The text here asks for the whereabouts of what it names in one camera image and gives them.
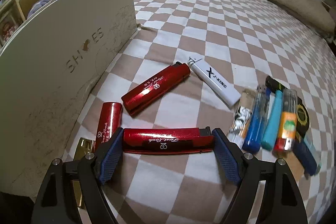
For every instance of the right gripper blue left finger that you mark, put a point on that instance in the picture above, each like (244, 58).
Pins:
(108, 156)

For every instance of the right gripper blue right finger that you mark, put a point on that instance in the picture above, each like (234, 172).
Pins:
(228, 155)

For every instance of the patterned white lighter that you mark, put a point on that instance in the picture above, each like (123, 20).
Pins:
(243, 113)

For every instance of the clear blue lighter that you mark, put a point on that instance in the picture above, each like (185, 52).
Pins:
(252, 141)

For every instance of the red lighter upright left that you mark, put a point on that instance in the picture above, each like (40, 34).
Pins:
(109, 122)

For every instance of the cyan lighter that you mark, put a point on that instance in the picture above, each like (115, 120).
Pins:
(271, 131)

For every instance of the white J-King lighter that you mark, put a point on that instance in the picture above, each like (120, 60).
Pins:
(226, 91)

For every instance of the dark blue lighter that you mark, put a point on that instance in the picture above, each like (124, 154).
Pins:
(307, 155)

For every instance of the red lighter lying diagonal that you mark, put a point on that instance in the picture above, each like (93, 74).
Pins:
(153, 88)

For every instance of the black lighter gold emblem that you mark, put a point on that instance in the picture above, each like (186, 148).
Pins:
(303, 121)

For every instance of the orange label clear lighter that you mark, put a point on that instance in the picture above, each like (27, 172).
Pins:
(288, 122)

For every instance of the white shoe box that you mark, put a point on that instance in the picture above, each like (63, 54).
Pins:
(48, 68)

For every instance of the checkered bed sheet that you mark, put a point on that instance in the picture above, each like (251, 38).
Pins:
(245, 41)

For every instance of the purple plush toy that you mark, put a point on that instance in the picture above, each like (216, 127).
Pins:
(39, 4)

